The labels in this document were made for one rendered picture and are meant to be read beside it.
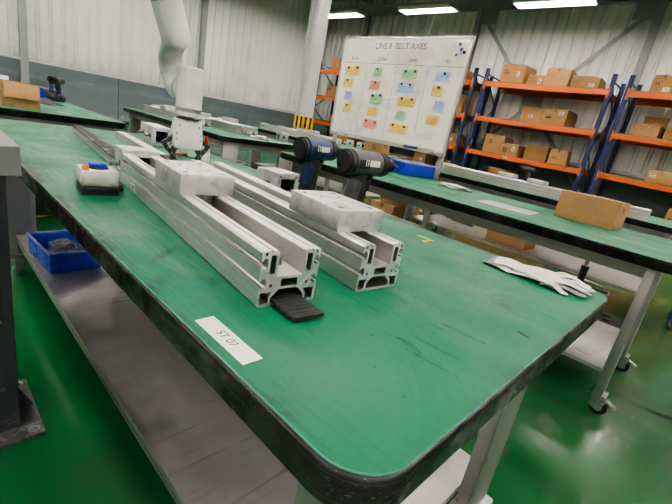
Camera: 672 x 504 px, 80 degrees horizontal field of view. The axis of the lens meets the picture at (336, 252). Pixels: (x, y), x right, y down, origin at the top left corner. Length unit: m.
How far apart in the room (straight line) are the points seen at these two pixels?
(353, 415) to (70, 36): 12.35
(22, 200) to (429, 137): 3.07
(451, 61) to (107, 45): 10.14
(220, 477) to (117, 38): 12.26
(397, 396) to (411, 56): 3.93
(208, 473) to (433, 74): 3.61
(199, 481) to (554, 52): 11.66
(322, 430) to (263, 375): 0.09
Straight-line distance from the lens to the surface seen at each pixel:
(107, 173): 1.12
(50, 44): 12.51
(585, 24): 12.00
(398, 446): 0.41
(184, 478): 1.11
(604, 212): 2.60
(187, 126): 1.50
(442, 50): 4.07
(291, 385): 0.44
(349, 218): 0.72
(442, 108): 3.93
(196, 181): 0.83
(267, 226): 0.68
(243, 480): 1.11
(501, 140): 11.02
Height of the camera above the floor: 1.04
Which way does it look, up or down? 17 degrees down
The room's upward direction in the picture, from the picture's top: 11 degrees clockwise
